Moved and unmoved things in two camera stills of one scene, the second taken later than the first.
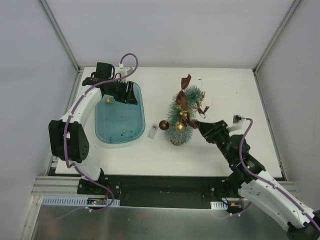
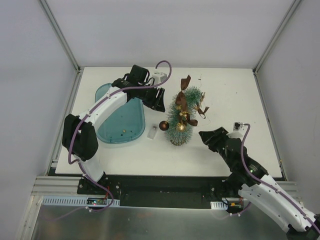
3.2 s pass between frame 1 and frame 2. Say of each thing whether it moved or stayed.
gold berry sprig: stayed
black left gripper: moved
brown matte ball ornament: stayed
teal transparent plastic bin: stayed
